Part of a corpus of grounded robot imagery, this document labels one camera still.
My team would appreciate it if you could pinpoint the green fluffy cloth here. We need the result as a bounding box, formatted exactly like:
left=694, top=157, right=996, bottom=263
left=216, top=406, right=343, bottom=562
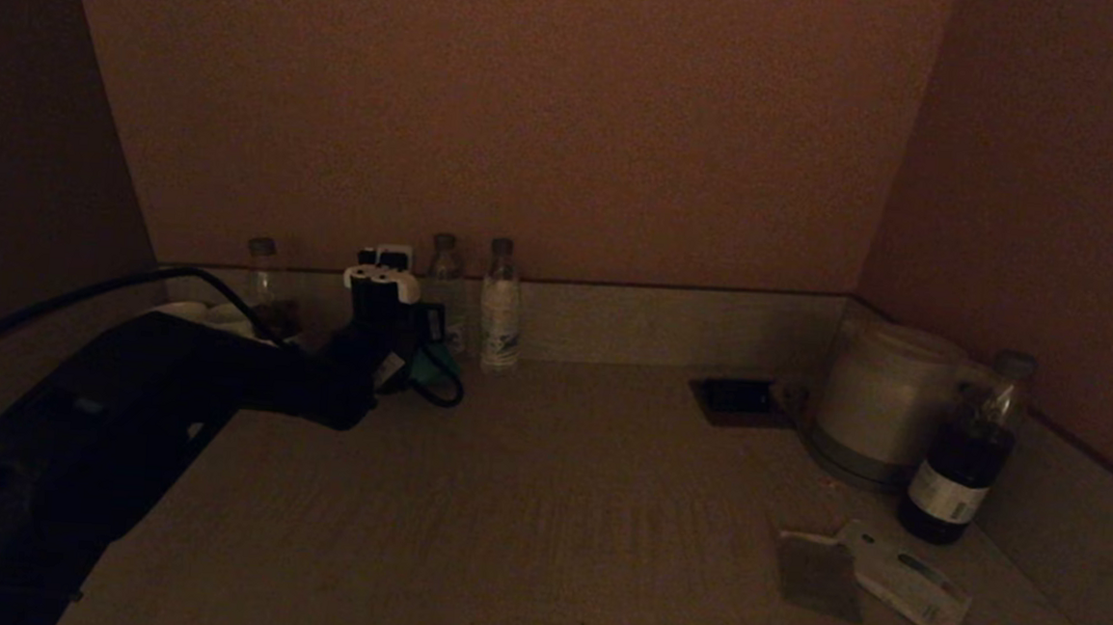
left=405, top=340, right=465, bottom=396

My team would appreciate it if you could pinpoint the clear water bottle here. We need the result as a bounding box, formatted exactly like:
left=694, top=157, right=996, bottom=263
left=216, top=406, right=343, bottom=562
left=477, top=237, right=529, bottom=373
left=419, top=233, right=476, bottom=358

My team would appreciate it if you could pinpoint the amber tea bottle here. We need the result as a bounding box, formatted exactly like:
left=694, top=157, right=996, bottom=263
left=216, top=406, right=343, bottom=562
left=243, top=235, right=309, bottom=342

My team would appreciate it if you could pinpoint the white ceramic cup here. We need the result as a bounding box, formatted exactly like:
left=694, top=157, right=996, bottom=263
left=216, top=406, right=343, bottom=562
left=207, top=301, right=260, bottom=340

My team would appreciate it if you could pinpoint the white saucer dish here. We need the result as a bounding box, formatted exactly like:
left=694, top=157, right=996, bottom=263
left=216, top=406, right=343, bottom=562
left=152, top=299, right=212, bottom=324

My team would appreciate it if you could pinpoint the black recessed socket panel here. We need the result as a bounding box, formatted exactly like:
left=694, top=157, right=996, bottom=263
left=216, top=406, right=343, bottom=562
left=686, top=375, right=795, bottom=431

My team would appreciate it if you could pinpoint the grey kettle base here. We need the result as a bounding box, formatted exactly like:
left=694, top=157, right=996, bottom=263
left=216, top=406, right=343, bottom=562
left=800, top=426, right=919, bottom=497

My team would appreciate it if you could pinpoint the grey tea bag sachet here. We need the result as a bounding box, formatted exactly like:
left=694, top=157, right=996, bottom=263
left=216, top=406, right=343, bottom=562
left=774, top=530, right=869, bottom=624

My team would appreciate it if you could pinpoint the white electric kettle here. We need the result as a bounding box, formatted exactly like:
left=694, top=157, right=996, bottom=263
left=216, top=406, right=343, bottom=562
left=803, top=317, right=989, bottom=479

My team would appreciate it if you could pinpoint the white paper sachet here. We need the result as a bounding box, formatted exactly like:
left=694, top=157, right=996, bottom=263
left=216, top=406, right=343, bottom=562
left=831, top=518, right=979, bottom=625

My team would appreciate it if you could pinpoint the dark cola bottle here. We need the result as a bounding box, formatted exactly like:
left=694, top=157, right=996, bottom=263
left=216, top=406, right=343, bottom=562
left=895, top=343, right=1041, bottom=552

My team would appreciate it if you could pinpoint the black white-capped wrist camera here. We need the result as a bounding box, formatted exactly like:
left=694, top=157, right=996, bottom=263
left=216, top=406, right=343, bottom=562
left=339, top=241, right=424, bottom=339

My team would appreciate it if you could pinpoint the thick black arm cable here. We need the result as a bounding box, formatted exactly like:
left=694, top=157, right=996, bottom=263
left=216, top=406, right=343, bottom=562
left=0, top=256, right=287, bottom=576

